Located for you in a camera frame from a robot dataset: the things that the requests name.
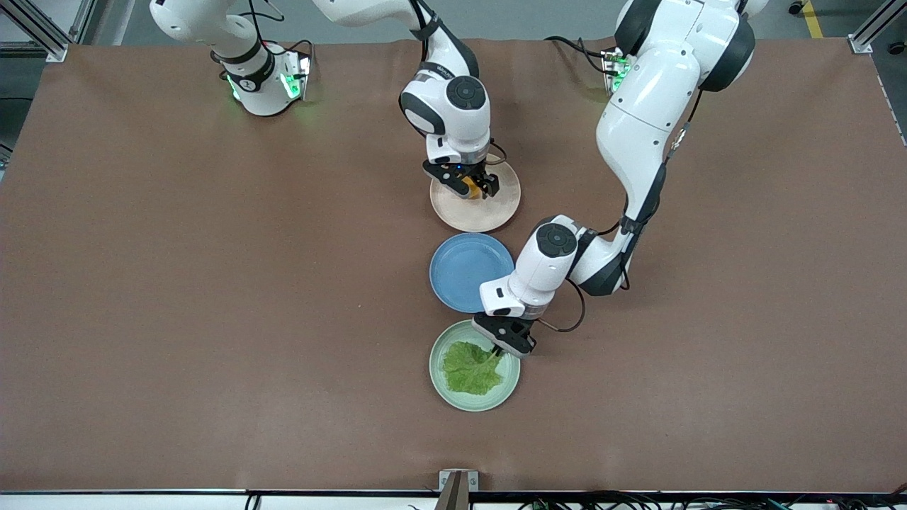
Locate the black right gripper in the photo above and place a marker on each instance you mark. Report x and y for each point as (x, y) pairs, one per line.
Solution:
(480, 175)

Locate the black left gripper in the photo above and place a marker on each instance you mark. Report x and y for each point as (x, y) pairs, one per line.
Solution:
(496, 349)

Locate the yellow lemon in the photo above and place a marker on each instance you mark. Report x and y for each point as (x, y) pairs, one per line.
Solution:
(473, 188)

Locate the green lettuce leaf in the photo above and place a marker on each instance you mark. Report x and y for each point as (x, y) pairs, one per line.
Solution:
(468, 372)

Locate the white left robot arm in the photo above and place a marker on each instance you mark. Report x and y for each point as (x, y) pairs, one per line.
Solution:
(652, 106)

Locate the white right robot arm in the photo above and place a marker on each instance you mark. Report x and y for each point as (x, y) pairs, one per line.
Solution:
(453, 106)

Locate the beige round plate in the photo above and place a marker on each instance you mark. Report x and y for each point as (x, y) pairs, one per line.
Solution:
(475, 216)

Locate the light green round plate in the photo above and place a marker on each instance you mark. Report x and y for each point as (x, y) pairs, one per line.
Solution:
(475, 404)

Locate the blue round plate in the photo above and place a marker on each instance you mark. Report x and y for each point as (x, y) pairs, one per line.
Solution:
(460, 273)

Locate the brown table cover sheet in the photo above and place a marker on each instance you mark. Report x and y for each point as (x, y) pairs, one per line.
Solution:
(212, 354)

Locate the black caster wheel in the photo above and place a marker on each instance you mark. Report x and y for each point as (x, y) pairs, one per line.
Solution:
(897, 49)
(796, 7)

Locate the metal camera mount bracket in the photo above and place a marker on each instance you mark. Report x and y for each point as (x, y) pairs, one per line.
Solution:
(457, 489)

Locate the aluminium frame profile with foot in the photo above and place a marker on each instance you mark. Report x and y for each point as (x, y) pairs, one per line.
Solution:
(861, 42)

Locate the thin aluminium frame profile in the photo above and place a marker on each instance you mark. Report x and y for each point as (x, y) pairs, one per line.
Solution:
(81, 21)

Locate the thick aluminium frame profile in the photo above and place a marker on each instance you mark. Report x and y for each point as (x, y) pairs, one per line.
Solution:
(53, 49)

